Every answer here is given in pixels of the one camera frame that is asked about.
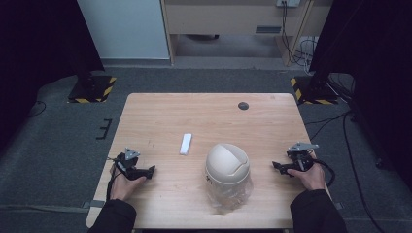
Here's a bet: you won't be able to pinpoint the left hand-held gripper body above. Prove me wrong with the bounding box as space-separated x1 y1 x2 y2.
114 148 144 182

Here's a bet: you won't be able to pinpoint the light wooden desk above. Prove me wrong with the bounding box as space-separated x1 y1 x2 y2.
160 0 335 68

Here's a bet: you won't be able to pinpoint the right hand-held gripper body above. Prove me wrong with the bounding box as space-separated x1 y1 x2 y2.
286 142 321 173

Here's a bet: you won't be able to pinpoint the person's right hand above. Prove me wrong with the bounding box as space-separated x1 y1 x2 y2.
287 151 326 192

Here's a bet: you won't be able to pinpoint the black floor cable loop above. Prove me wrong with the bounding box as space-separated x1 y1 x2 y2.
26 99 48 118

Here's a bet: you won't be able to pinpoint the hand-held gripper black cable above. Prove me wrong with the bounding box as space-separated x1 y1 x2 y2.
105 156 123 202
311 157 336 188

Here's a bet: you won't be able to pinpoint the black cables hanging from desk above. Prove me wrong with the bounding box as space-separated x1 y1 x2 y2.
280 1 320 68

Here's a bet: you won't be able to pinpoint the left hand-held gripper black cable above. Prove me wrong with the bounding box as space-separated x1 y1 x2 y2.
105 156 123 202

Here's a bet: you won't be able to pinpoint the grey power strip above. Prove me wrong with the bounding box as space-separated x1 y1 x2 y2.
275 0 302 9

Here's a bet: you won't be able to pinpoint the person's left hand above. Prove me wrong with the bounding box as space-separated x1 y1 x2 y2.
109 164 148 202

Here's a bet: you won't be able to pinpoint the striped black stand base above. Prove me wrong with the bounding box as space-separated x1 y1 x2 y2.
66 75 118 105
290 75 340 106

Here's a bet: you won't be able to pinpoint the clear plastic bin liner bag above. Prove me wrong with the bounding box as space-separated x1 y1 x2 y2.
204 176 255 216

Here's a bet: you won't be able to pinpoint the white cabinet panel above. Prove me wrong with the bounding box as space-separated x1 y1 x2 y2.
76 0 171 60

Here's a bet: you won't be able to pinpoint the small white rectangular block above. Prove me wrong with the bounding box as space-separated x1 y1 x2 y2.
179 132 193 156

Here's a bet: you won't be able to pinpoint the right hand-held gripper black cable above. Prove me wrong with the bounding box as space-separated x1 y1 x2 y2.
311 157 336 188

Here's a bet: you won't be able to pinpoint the black curtain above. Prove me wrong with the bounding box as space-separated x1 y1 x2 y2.
308 0 412 183
0 0 105 153

